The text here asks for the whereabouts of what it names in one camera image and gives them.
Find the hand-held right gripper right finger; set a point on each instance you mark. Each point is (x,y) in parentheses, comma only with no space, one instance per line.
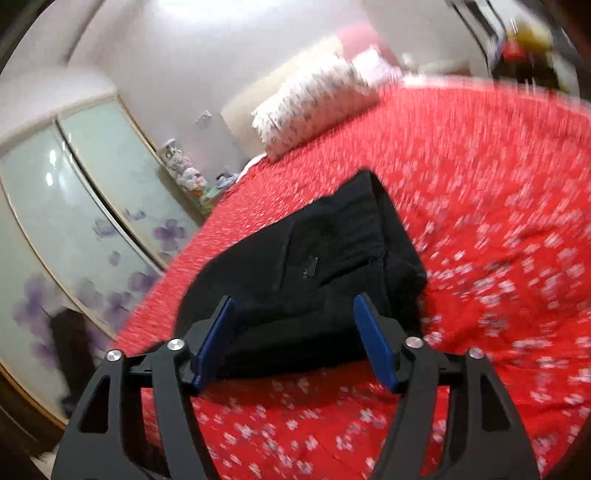
(376,344)

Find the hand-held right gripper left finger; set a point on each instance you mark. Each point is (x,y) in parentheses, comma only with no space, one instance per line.
(214,346)

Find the black pants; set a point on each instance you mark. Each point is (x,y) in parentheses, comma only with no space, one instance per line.
(323,258)

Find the bedside table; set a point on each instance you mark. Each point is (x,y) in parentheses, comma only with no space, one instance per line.
(217,191)

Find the pile of stuffed toys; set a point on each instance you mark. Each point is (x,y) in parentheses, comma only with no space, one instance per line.
(184,166)

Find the red floral bed sheet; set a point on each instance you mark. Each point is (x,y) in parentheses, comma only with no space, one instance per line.
(485,194)

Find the wardrobe with purple flowers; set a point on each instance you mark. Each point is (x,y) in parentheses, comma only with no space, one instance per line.
(69,207)

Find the beige headboard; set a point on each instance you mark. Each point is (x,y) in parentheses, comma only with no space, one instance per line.
(244,115)

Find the white patterned pillow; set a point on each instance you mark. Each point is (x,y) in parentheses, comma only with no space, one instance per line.
(314,106)

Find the black chair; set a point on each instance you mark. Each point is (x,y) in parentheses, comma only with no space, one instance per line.
(485,27)

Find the red and yellow toys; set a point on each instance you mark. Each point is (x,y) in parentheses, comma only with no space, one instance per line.
(526,41)

